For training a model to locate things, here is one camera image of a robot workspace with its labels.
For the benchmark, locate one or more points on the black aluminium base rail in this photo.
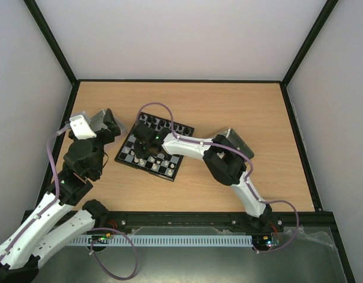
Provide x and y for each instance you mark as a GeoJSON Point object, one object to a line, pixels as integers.
{"type": "Point", "coordinates": [233, 221]}

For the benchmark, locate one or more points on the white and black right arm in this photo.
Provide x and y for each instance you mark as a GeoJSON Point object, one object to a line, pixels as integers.
{"type": "Point", "coordinates": [228, 166]}

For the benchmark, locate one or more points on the silver textured metal tray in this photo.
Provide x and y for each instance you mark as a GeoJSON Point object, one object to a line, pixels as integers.
{"type": "Point", "coordinates": [96, 122]}

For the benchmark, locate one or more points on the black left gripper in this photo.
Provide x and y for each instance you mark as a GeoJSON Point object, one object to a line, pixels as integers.
{"type": "Point", "coordinates": [113, 127]}

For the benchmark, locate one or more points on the right circuit board with LED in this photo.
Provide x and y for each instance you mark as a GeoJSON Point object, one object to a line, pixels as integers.
{"type": "Point", "coordinates": [267, 241]}

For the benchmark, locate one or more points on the light blue slotted cable duct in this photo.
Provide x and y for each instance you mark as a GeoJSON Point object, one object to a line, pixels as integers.
{"type": "Point", "coordinates": [171, 241]}

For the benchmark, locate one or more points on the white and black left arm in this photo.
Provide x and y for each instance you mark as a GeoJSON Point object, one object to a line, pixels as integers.
{"type": "Point", "coordinates": [37, 239]}

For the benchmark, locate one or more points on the gold rimmed metal tin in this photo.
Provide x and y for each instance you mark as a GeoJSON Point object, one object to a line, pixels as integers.
{"type": "Point", "coordinates": [229, 137]}

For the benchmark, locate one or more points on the left circuit board with LED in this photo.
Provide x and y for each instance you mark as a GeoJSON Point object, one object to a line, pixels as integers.
{"type": "Point", "coordinates": [102, 239]}

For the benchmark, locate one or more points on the circuit board with led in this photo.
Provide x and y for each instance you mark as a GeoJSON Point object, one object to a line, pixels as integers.
{"type": "Point", "coordinates": [102, 239]}
{"type": "Point", "coordinates": [267, 241]}

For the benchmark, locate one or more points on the black cage frame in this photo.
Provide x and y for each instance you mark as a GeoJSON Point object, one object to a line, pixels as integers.
{"type": "Point", "coordinates": [315, 217]}

